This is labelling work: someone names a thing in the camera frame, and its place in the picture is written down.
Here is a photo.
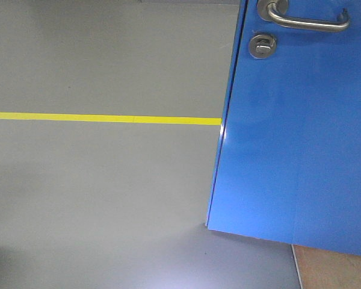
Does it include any blue door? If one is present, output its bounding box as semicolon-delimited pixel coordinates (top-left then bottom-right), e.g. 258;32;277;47
206;1;361;255

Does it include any wooden base platform of door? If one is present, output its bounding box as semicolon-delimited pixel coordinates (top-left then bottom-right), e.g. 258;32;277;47
292;245;361;288

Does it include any silver door lever handle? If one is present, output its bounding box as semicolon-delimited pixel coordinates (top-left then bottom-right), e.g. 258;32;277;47
256;0;351;33

